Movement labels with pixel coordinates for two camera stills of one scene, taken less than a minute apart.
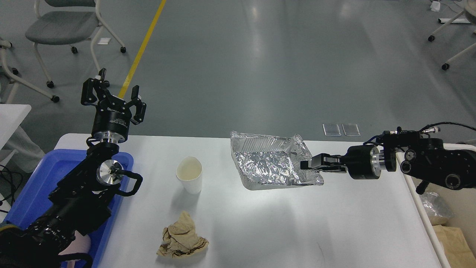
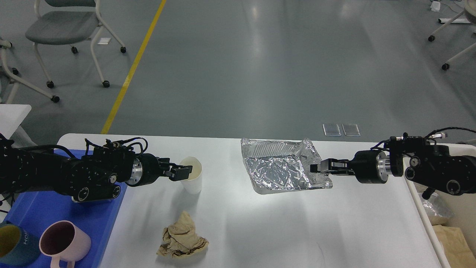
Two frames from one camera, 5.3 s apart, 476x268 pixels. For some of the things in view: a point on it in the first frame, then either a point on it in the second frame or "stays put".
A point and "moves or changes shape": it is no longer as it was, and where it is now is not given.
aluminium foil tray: [262, 161] moves or changes shape
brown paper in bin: [456, 249] stays put
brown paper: [180, 239] stays put
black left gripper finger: [136, 100] to [165, 162]
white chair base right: [470, 11] stays put
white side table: [12, 115] stays put
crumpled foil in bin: [436, 204] stays put
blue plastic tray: [33, 200] stays put
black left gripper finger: [93, 89] to [182, 173]
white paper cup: [189, 170] stays put
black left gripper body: [112, 120] to [145, 169]
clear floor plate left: [331, 130] stays put
